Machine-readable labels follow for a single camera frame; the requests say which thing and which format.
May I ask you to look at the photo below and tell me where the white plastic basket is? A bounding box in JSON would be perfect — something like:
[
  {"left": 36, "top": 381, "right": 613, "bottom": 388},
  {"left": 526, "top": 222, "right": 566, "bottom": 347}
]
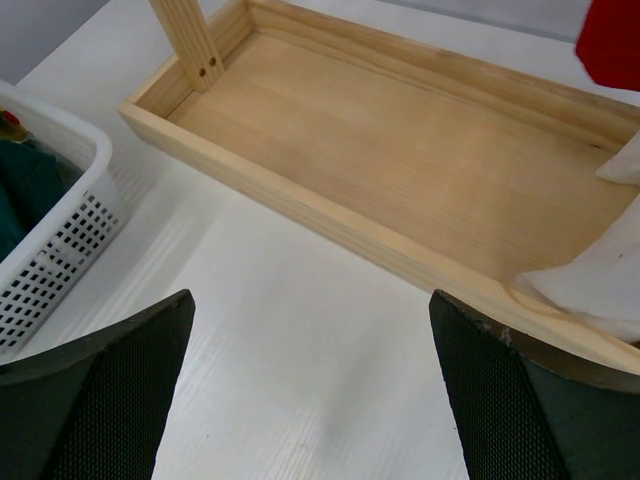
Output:
[{"left": 1, "top": 83, "right": 129, "bottom": 363}]

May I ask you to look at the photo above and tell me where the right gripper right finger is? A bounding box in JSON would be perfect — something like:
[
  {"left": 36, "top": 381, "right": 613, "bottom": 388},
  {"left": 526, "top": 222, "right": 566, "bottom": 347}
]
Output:
[{"left": 429, "top": 290, "right": 639, "bottom": 479}]

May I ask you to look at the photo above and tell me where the wooden clothes rack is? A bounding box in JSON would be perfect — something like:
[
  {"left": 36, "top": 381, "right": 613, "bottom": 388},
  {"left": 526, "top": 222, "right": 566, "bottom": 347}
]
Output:
[{"left": 119, "top": 1, "right": 639, "bottom": 373}]

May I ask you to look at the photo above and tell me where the mustard yellow sock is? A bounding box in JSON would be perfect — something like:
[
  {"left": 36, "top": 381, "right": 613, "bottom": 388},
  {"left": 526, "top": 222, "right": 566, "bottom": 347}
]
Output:
[{"left": 0, "top": 109, "right": 29, "bottom": 143}]

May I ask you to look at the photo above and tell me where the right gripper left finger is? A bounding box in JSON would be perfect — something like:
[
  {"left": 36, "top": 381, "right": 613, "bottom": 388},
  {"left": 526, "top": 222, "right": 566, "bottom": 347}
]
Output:
[{"left": 1, "top": 290, "right": 195, "bottom": 479}]

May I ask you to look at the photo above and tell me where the white hanging cloth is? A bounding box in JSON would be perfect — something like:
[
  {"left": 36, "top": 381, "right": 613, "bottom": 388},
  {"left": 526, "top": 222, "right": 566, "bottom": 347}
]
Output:
[{"left": 514, "top": 137, "right": 640, "bottom": 344}]

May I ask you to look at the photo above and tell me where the red sock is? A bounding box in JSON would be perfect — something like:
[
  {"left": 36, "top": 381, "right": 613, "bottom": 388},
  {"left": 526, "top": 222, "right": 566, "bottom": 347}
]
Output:
[{"left": 575, "top": 0, "right": 639, "bottom": 91}]

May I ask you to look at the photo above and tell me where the green christmas patterned sock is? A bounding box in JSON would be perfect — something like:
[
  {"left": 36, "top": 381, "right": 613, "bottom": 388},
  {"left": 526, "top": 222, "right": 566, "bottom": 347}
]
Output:
[{"left": 1, "top": 140, "right": 83, "bottom": 258}]

